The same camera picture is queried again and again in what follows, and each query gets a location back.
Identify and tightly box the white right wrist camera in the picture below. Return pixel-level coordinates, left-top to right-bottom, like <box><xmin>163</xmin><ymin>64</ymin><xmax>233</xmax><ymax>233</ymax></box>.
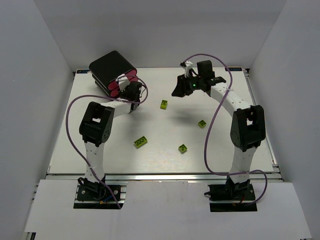
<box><xmin>180</xmin><ymin>60</ymin><xmax>194</xmax><ymax>78</ymax></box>

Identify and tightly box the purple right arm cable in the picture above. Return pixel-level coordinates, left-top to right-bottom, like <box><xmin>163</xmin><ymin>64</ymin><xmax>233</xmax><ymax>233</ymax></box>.
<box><xmin>183</xmin><ymin>52</ymin><xmax>268</xmax><ymax>207</ymax></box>

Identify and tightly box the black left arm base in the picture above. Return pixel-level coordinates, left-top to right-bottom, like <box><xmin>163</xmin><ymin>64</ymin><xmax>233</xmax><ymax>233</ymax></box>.
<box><xmin>73</xmin><ymin>177</ymin><xmax>126</xmax><ymax>210</ymax></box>

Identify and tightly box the lime small lego right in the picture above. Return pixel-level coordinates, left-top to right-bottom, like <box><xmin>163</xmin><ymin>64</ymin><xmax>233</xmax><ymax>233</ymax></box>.
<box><xmin>198</xmin><ymin>120</ymin><xmax>207</xmax><ymax>129</ymax></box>

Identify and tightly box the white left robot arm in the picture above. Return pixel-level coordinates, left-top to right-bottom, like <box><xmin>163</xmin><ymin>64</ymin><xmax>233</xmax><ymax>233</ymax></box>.
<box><xmin>79</xmin><ymin>81</ymin><xmax>143</xmax><ymax>183</ymax></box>

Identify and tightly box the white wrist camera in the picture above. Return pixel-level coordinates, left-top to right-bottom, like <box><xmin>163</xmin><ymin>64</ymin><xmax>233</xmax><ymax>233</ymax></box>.
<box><xmin>180</xmin><ymin>60</ymin><xmax>194</xmax><ymax>78</ymax></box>
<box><xmin>116</xmin><ymin>74</ymin><xmax>130</xmax><ymax>92</ymax></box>

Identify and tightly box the lime curved lego brick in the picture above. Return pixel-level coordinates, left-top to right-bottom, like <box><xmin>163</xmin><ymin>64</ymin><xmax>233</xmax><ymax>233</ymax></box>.
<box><xmin>160</xmin><ymin>100</ymin><xmax>168</xmax><ymax>110</ymax></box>

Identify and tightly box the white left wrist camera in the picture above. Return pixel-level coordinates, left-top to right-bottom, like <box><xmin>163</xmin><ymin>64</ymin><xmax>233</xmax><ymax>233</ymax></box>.
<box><xmin>116</xmin><ymin>74</ymin><xmax>130</xmax><ymax>92</ymax></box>

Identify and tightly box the lime small lego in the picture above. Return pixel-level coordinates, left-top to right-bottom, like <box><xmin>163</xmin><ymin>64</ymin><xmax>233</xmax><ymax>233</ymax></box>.
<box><xmin>198</xmin><ymin>120</ymin><xmax>207</xmax><ymax>129</ymax></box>
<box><xmin>178</xmin><ymin>144</ymin><xmax>188</xmax><ymax>154</ymax></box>

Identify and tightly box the pink top drawer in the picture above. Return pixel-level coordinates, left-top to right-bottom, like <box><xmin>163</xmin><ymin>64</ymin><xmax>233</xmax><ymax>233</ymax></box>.
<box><xmin>107</xmin><ymin>70</ymin><xmax>138</xmax><ymax>92</ymax></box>

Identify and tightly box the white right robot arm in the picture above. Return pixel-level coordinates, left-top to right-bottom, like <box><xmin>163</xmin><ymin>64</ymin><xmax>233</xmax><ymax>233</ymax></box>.
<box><xmin>171</xmin><ymin>60</ymin><xmax>266</xmax><ymax>188</ymax></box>

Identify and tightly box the lime small lego front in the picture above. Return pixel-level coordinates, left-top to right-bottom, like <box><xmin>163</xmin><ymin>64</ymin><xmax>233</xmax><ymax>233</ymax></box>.
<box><xmin>178</xmin><ymin>144</ymin><xmax>188</xmax><ymax>154</ymax></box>

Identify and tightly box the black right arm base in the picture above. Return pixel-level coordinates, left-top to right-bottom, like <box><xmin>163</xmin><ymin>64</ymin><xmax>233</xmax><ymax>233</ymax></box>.
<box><xmin>204</xmin><ymin>177</ymin><xmax>258</xmax><ymax>213</ymax></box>

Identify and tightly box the lime long lego brick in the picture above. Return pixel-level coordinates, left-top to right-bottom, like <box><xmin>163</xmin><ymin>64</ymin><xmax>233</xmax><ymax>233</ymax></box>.
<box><xmin>134</xmin><ymin>136</ymin><xmax>148</xmax><ymax>149</ymax></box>

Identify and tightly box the black drawer cabinet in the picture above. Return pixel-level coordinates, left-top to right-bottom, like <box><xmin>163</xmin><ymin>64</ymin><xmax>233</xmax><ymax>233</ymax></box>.
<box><xmin>89</xmin><ymin>50</ymin><xmax>138</xmax><ymax>97</ymax></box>

